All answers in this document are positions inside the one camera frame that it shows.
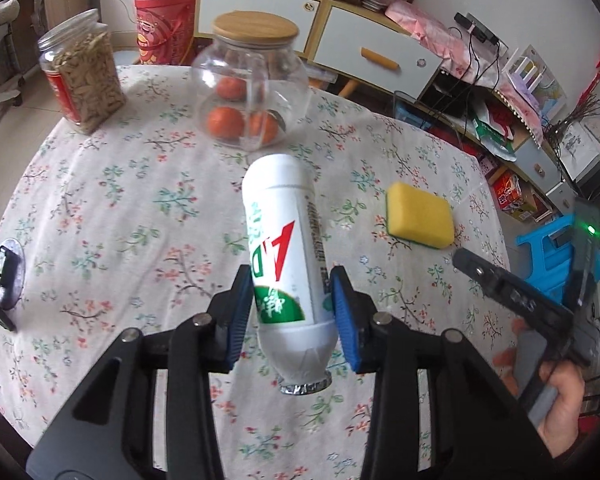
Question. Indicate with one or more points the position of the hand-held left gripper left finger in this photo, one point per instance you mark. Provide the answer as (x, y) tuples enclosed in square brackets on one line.
[(240, 310)]

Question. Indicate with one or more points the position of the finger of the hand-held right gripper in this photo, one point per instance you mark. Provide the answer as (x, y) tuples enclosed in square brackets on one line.
[(477, 270)]

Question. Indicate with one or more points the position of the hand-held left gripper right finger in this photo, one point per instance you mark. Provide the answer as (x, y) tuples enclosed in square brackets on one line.
[(342, 320)]

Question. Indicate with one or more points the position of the white bottle green red label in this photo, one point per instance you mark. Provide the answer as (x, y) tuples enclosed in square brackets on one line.
[(280, 200)]

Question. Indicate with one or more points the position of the person's right hand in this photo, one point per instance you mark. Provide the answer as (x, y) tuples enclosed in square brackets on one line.
[(567, 400)]

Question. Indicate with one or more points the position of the blue plastic stool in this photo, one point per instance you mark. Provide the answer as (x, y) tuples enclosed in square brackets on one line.
[(540, 255)]

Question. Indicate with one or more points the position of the yellow sponge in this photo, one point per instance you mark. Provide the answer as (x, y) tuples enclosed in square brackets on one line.
[(420, 215)]

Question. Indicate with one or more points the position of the cardboard box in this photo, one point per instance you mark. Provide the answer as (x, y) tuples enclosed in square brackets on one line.
[(532, 207)]

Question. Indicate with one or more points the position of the red white snack carton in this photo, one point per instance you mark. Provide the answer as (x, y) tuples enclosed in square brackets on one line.
[(507, 190)]

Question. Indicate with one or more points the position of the low wooden media cabinet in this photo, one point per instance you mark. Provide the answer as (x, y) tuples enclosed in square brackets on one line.
[(537, 162)]

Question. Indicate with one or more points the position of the green white bag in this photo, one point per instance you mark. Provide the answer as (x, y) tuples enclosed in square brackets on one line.
[(490, 132)]

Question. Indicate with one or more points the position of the floral tablecloth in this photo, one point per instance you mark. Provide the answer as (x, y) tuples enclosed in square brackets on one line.
[(130, 210)]

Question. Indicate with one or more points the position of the black electronics box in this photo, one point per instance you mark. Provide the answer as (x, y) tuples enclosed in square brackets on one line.
[(445, 95)]

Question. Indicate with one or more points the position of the orange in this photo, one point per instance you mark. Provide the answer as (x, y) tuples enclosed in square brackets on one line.
[(225, 124), (231, 88), (266, 127)]

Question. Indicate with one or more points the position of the dried twig bundle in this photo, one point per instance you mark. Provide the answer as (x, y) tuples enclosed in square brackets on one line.
[(577, 115)]

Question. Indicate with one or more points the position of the white small rack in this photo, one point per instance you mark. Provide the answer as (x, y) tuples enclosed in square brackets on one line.
[(525, 72)]

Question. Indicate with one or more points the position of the black stand clear base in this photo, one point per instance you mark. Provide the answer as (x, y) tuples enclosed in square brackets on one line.
[(7, 270)]

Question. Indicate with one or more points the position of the pink cloth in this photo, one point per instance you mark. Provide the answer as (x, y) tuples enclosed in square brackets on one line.
[(420, 25)]

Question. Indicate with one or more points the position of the plastic jar of nuts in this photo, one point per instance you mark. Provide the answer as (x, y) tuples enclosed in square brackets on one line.
[(90, 90)]

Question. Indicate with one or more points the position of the wooden drawer cabinet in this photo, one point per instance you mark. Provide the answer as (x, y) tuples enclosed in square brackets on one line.
[(360, 30)]

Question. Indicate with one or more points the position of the glass jar wooden lid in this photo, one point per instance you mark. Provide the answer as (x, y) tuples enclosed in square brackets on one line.
[(252, 30)]

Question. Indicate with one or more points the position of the red gift bucket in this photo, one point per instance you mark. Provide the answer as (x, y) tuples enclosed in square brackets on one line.
[(162, 30)]

